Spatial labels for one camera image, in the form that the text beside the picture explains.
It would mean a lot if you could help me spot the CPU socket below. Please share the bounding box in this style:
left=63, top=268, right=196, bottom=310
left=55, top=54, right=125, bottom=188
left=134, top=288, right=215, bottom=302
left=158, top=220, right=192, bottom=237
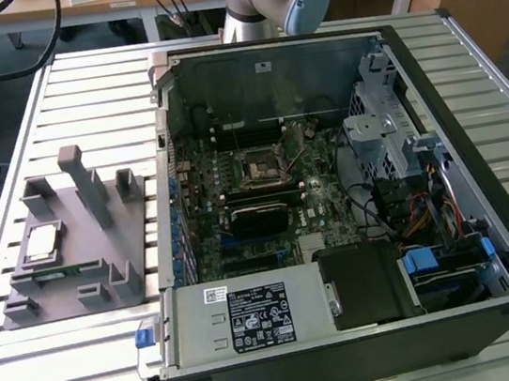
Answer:
left=237, top=140, right=295, bottom=192

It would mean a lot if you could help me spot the black RAM slot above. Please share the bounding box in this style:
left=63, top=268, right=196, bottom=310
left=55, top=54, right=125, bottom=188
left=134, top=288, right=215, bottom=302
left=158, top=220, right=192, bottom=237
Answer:
left=212, top=128, right=286, bottom=146
left=224, top=180, right=307, bottom=205
left=226, top=190, right=308, bottom=215

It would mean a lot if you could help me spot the black expansion slot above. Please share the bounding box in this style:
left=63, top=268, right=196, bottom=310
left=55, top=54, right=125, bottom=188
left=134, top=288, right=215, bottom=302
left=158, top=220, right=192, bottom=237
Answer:
left=222, top=252, right=281, bottom=273

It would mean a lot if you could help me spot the small black graphics card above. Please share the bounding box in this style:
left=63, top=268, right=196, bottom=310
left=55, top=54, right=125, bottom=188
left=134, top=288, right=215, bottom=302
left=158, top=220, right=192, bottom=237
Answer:
left=226, top=199, right=292, bottom=241

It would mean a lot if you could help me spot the silver power supply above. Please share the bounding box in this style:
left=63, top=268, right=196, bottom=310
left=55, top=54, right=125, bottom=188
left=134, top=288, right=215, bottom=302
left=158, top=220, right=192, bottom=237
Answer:
left=147, top=260, right=342, bottom=373

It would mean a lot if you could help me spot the silver CPU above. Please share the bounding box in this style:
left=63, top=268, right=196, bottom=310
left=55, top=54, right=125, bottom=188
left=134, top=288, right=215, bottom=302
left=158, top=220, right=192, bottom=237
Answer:
left=19, top=222, right=65, bottom=266

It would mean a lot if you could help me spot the silver chipset heatsink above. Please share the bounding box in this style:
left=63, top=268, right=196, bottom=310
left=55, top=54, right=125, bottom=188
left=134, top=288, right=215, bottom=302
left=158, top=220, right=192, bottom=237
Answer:
left=297, top=231, right=330, bottom=261

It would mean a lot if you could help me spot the blue disk carrier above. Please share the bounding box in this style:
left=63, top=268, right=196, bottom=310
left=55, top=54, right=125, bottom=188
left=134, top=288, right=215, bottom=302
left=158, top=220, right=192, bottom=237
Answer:
left=398, top=243, right=442, bottom=283

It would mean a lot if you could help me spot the yellow wire bundle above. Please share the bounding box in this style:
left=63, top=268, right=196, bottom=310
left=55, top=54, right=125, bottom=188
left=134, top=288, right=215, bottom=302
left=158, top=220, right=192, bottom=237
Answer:
left=393, top=212, right=438, bottom=250

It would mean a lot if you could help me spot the green motherboard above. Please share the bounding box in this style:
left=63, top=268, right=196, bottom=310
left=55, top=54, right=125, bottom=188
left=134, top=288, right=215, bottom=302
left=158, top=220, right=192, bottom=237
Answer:
left=165, top=107, right=381, bottom=287

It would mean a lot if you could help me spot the coin cell battery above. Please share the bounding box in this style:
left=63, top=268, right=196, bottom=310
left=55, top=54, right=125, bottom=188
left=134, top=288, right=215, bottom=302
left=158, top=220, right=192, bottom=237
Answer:
left=300, top=119, right=321, bottom=141

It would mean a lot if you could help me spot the green labelled RAM stick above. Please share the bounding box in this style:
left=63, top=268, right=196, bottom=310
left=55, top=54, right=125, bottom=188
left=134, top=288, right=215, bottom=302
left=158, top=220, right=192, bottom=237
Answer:
left=214, top=115, right=283, bottom=139

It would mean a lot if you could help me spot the black PC case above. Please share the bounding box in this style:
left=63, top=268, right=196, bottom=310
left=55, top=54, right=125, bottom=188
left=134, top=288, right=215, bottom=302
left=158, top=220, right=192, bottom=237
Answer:
left=100, top=0, right=509, bottom=381

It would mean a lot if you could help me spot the blue plastic latch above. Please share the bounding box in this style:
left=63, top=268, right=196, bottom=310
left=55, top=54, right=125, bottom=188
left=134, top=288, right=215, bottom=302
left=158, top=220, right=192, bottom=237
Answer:
left=132, top=326, right=157, bottom=350
left=477, top=235, right=500, bottom=265

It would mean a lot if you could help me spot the red wire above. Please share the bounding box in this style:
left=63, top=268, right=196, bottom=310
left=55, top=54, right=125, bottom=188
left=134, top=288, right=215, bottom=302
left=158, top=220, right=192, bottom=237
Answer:
left=406, top=191, right=436, bottom=224

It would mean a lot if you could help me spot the grey parts rack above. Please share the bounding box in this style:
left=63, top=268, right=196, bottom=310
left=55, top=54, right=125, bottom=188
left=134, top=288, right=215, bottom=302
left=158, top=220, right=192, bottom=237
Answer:
left=0, top=135, right=163, bottom=330

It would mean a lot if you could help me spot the metal socket cover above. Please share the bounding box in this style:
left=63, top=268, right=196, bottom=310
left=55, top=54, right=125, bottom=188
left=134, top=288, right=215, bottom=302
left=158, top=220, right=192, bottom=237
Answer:
left=270, top=118, right=318, bottom=174

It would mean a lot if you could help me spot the silver metal drive cage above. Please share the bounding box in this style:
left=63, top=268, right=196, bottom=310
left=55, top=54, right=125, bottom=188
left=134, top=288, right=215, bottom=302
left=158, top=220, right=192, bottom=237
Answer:
left=332, top=44, right=453, bottom=188

